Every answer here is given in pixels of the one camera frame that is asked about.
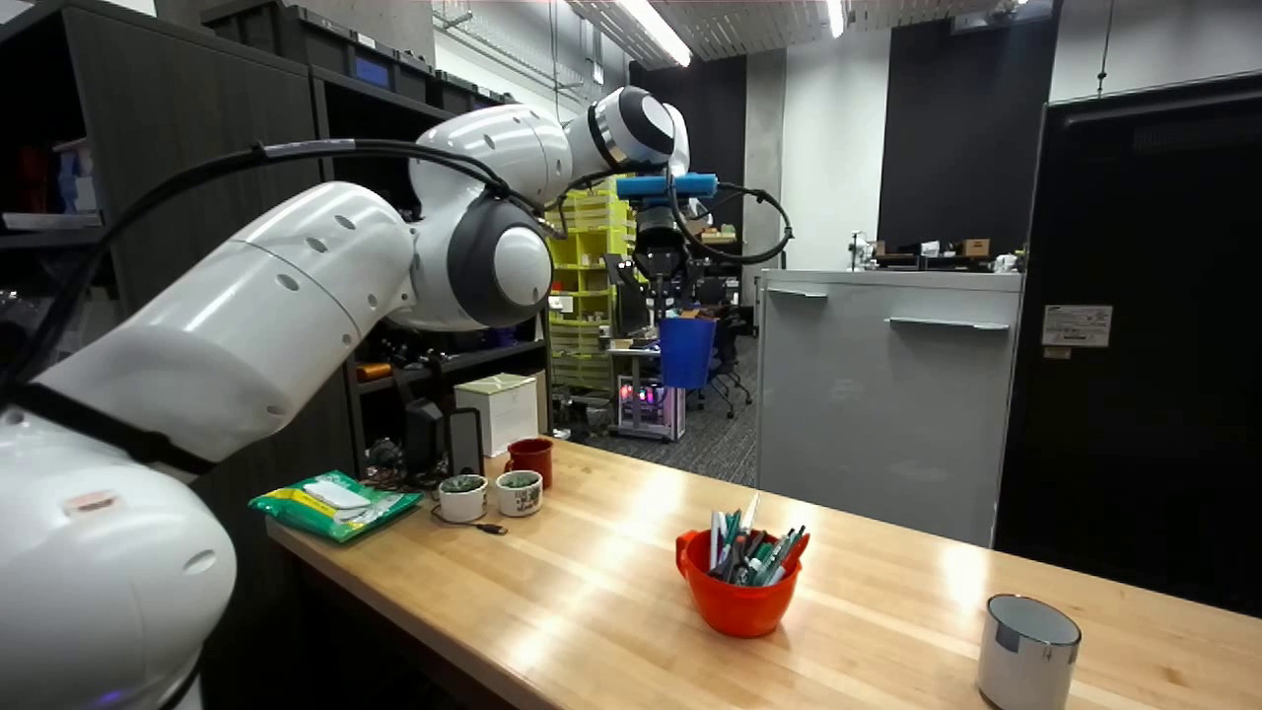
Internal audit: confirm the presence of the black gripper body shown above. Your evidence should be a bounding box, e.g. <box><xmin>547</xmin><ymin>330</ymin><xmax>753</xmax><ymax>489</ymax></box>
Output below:
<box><xmin>631</xmin><ymin>199</ymin><xmax>698</xmax><ymax>296</ymax></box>

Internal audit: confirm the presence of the blue plastic cup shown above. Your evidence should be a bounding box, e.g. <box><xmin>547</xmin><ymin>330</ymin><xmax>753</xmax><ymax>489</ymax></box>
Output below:
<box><xmin>656</xmin><ymin>317</ymin><xmax>721</xmax><ymax>393</ymax></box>

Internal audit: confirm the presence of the grey metal cup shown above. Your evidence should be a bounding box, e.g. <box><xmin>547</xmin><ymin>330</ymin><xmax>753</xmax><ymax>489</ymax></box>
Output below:
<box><xmin>974</xmin><ymin>591</ymin><xmax>1084</xmax><ymax>710</ymax></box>

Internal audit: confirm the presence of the yellow storage bin stack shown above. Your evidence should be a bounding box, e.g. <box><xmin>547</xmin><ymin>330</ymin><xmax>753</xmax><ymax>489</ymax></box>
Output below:
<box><xmin>543</xmin><ymin>175</ymin><xmax>641</xmax><ymax>400</ymax></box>

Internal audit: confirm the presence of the black office chair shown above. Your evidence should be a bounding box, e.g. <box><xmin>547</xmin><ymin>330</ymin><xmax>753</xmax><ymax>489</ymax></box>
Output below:
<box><xmin>707</xmin><ymin>321</ymin><xmax>758</xmax><ymax>424</ymax></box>

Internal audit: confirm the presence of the background desk with equipment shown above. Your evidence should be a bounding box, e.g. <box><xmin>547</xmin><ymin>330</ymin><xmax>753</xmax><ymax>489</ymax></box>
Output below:
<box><xmin>603</xmin><ymin>326</ymin><xmax>695</xmax><ymax>447</ymax></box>

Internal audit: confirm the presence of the long ceiling light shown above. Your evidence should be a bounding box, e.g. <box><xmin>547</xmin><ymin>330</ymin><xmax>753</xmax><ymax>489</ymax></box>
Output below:
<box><xmin>606</xmin><ymin>0</ymin><xmax>698</xmax><ymax>73</ymax></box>

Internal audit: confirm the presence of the white box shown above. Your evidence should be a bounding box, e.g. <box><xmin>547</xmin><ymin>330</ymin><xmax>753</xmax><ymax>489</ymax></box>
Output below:
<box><xmin>449</xmin><ymin>372</ymin><xmax>543</xmax><ymax>467</ymax></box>

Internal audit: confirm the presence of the red mug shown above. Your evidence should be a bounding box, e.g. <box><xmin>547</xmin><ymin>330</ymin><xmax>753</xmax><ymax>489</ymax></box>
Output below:
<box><xmin>506</xmin><ymin>433</ymin><xmax>556</xmax><ymax>493</ymax></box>

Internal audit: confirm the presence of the grey metal cabinet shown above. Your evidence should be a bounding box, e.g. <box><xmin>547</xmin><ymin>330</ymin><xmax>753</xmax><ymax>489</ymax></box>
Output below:
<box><xmin>753</xmin><ymin>268</ymin><xmax>1025</xmax><ymax>549</ymax></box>

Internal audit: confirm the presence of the small white bowl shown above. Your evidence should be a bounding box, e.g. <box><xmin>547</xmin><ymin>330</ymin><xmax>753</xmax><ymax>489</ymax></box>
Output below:
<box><xmin>489</xmin><ymin>467</ymin><xmax>547</xmax><ymax>518</ymax></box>
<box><xmin>434</xmin><ymin>468</ymin><xmax>491</xmax><ymax>524</ymax></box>

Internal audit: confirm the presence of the small black box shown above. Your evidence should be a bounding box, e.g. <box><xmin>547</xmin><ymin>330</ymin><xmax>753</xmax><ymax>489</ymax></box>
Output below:
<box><xmin>397</xmin><ymin>400</ymin><xmax>458</xmax><ymax>485</ymax></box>

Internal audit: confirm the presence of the bundle of coloured markers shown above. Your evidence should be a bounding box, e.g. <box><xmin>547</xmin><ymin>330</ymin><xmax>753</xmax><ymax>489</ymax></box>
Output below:
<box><xmin>700</xmin><ymin>503</ymin><xmax>813</xmax><ymax>588</ymax></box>

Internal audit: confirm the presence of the red bowl with markers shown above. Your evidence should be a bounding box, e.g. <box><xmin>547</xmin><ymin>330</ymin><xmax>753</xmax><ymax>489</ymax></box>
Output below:
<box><xmin>675</xmin><ymin>524</ymin><xmax>808</xmax><ymax>643</ymax></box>

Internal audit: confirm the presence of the green wipes packet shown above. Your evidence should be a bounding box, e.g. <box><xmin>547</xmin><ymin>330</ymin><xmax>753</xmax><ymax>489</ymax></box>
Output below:
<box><xmin>246</xmin><ymin>467</ymin><xmax>424</xmax><ymax>549</ymax></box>

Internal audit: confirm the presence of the white paper label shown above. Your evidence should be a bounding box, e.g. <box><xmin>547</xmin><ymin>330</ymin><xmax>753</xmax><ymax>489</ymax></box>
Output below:
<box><xmin>1040</xmin><ymin>301</ymin><xmax>1116</xmax><ymax>350</ymax></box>

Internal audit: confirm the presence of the black shelf unit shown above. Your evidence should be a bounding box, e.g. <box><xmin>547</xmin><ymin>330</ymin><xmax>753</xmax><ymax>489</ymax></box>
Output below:
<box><xmin>0</xmin><ymin>0</ymin><xmax>552</xmax><ymax>485</ymax></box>

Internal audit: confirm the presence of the tall black cabinet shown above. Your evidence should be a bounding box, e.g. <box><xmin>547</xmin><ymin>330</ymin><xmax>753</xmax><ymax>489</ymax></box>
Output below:
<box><xmin>992</xmin><ymin>73</ymin><xmax>1262</xmax><ymax>620</ymax></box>

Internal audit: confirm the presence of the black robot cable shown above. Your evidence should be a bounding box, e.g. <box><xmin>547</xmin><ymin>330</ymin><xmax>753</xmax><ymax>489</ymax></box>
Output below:
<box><xmin>0</xmin><ymin>136</ymin><xmax>798</xmax><ymax>400</ymax></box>

